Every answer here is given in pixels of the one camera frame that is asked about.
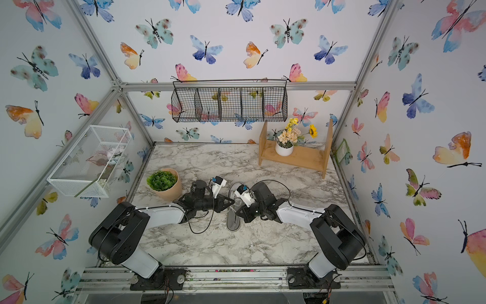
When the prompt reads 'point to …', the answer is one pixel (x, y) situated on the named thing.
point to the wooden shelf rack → (311, 158)
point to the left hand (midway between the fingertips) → (235, 200)
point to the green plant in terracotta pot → (166, 183)
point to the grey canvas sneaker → (233, 220)
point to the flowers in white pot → (292, 137)
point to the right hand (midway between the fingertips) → (238, 211)
